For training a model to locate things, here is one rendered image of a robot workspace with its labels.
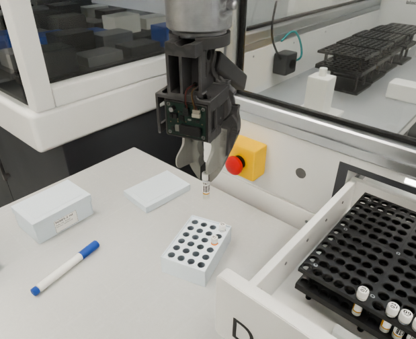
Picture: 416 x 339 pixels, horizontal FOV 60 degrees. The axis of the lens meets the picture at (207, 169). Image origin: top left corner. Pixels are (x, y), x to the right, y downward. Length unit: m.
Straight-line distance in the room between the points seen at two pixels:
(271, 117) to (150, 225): 0.33
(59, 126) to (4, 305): 0.48
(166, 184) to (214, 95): 0.46
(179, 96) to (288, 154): 0.35
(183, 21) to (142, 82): 0.73
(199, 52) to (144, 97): 0.75
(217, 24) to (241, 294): 0.29
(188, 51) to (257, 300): 0.27
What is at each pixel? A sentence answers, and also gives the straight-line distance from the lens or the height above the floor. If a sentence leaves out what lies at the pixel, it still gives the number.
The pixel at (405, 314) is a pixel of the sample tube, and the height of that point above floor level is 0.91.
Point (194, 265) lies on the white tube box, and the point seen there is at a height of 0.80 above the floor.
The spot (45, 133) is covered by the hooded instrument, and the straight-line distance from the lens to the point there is 0.99.
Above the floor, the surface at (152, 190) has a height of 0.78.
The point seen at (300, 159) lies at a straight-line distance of 0.71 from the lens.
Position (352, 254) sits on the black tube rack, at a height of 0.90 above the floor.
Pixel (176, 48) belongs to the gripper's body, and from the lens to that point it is 0.40.
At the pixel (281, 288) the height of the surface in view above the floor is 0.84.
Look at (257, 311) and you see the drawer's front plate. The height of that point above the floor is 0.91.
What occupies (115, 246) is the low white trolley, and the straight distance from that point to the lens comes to 0.73.
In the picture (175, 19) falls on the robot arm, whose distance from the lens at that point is 0.41.
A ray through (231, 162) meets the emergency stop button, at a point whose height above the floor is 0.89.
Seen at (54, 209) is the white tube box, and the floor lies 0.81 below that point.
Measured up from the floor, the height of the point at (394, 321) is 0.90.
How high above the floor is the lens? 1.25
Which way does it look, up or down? 32 degrees down
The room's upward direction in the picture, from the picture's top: straight up
